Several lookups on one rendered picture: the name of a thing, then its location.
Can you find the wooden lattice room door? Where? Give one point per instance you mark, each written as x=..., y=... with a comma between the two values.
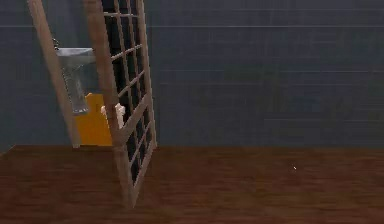
x=133, y=100

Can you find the yellow bin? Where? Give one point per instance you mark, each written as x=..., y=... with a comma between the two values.
x=93, y=126

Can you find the dark sink tap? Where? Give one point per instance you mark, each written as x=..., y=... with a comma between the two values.
x=55, y=43

